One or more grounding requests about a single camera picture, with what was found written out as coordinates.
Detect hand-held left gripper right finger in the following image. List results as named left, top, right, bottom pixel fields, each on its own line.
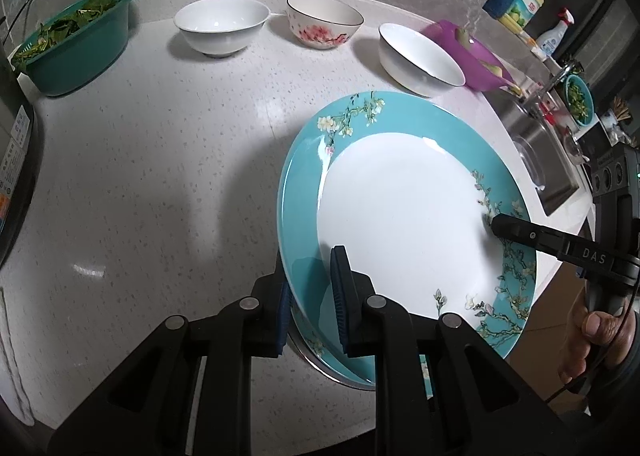
left=330, top=245, right=581, bottom=456

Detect large white bowl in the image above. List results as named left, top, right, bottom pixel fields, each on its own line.
left=377, top=23, right=467, bottom=98

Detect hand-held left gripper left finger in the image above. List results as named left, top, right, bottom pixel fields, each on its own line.
left=47, top=250, right=296, bottom=456

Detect teal plastic basin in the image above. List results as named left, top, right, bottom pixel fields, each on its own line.
left=12, top=0, right=143, bottom=97

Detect white cloth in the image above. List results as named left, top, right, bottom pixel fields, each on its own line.
left=0, top=286, right=36, bottom=427

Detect chrome faucet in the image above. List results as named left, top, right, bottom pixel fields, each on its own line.
left=530, top=61, right=576, bottom=107

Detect purple plastic basin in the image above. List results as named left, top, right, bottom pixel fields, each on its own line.
left=419, top=20, right=521, bottom=93

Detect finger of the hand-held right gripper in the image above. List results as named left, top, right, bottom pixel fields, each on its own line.
left=490, top=213, right=623, bottom=288

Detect white spray bottle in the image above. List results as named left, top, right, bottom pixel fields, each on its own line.
left=532, top=7, right=576, bottom=59

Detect stainless steel sink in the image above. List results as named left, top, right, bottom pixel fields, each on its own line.
left=492, top=86, right=596, bottom=217

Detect white bowl with pink flowers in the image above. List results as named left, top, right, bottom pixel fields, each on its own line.
left=286, top=0, right=364, bottom=51

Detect teal colander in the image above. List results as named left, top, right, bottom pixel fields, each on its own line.
left=562, top=73, right=596, bottom=127

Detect small white bowl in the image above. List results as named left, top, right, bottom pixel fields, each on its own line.
left=174, top=0, right=271, bottom=58

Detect leafy green vegetables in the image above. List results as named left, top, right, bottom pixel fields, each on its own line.
left=11, top=0, right=143, bottom=74

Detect clear glass bowl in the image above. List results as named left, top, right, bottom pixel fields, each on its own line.
left=510, top=136, right=548, bottom=189

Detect chopped green vegetables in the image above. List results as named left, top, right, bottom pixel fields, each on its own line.
left=567, top=78, right=588, bottom=119

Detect yellow dish soap bottle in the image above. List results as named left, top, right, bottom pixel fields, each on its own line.
left=505, top=0, right=556, bottom=32

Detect person's right hand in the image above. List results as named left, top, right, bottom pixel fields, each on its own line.
left=557, top=286, right=640, bottom=387

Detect small steel bowl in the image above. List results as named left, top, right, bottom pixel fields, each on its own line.
left=562, top=128, right=586, bottom=164

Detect teal floral plate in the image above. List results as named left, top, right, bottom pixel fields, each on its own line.
left=289, top=306, right=436, bottom=402
left=276, top=90, right=538, bottom=372

